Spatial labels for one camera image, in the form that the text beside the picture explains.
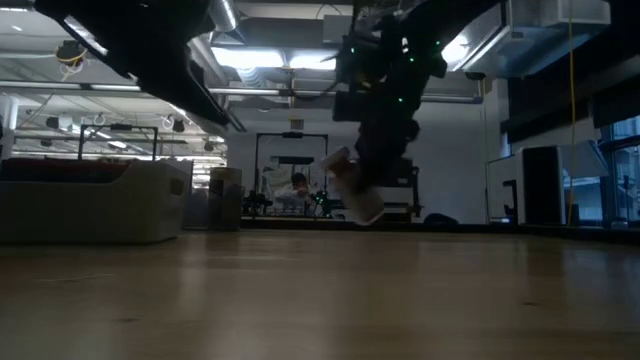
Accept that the black ceiling device yellow cable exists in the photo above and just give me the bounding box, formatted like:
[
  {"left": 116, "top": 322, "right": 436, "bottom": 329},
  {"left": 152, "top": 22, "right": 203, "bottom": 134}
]
[{"left": 54, "top": 39, "right": 90, "bottom": 77}]

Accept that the ceiling light panel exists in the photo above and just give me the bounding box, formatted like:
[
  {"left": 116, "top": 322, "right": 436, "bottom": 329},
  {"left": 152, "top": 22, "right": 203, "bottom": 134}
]
[
  {"left": 212, "top": 47, "right": 285, "bottom": 70},
  {"left": 288, "top": 51, "right": 337, "bottom": 71}
]

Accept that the small white-lidded spice jar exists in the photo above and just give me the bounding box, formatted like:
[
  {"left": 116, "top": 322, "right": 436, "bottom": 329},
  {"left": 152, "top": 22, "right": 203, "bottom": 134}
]
[{"left": 319, "top": 145, "right": 387, "bottom": 227}]

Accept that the rectangular silver air duct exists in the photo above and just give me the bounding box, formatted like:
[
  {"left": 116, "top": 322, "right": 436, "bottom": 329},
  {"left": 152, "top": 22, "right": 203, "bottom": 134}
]
[{"left": 442, "top": 0, "right": 612, "bottom": 80}]

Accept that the tall black frame rig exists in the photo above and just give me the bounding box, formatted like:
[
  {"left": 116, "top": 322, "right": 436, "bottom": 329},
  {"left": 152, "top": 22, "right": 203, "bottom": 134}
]
[{"left": 254, "top": 131, "right": 330, "bottom": 219}]

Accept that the black post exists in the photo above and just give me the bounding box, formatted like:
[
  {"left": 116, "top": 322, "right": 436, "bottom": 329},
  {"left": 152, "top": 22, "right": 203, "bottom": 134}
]
[{"left": 502, "top": 178, "right": 519, "bottom": 225}]

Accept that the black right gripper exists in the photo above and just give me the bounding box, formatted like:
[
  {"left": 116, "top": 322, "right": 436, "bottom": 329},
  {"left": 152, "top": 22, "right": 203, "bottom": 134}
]
[{"left": 332, "top": 9, "right": 449, "bottom": 197}]

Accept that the white and black cabinet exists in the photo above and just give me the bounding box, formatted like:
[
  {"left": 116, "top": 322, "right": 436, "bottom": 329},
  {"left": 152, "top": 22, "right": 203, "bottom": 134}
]
[{"left": 484, "top": 144, "right": 609, "bottom": 226}]

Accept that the black equipment cart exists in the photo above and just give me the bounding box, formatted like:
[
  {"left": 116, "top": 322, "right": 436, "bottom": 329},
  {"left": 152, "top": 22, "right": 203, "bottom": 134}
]
[{"left": 382, "top": 155, "right": 423, "bottom": 224}]

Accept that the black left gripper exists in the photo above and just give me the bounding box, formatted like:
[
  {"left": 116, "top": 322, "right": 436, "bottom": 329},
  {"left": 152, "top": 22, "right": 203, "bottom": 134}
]
[{"left": 34, "top": 0, "right": 232, "bottom": 127}]

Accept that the person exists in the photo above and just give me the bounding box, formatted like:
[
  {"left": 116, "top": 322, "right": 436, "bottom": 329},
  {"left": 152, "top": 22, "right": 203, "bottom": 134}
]
[{"left": 273, "top": 172, "right": 315, "bottom": 210}]

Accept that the grey ceiling box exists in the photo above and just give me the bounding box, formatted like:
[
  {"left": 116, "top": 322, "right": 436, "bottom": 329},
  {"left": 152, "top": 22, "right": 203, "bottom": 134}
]
[{"left": 322, "top": 14, "right": 354, "bottom": 46}]

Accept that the hanging yellow cable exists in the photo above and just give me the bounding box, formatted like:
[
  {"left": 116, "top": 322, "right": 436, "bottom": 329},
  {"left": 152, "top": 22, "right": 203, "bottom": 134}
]
[{"left": 566, "top": 0, "right": 577, "bottom": 226}]

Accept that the window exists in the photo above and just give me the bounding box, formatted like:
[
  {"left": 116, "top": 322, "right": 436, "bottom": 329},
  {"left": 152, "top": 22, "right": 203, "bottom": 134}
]
[{"left": 562, "top": 115, "right": 640, "bottom": 225}]

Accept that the round silver air duct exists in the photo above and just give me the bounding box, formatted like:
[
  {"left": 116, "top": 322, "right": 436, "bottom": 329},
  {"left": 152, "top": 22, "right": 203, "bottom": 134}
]
[{"left": 207, "top": 0, "right": 242, "bottom": 34}]

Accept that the white plastic bin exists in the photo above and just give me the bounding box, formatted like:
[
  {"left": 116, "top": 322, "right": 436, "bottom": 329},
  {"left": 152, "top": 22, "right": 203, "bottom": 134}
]
[{"left": 0, "top": 159, "right": 187, "bottom": 245}]

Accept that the red spice packet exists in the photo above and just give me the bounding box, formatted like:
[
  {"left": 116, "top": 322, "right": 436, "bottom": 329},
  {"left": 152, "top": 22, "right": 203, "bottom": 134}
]
[{"left": 0, "top": 158, "right": 96, "bottom": 184}]

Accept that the long grey ceiling pipe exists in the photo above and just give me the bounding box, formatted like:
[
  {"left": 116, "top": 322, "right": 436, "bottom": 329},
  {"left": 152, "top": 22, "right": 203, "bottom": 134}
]
[{"left": 0, "top": 79, "right": 484, "bottom": 105}]

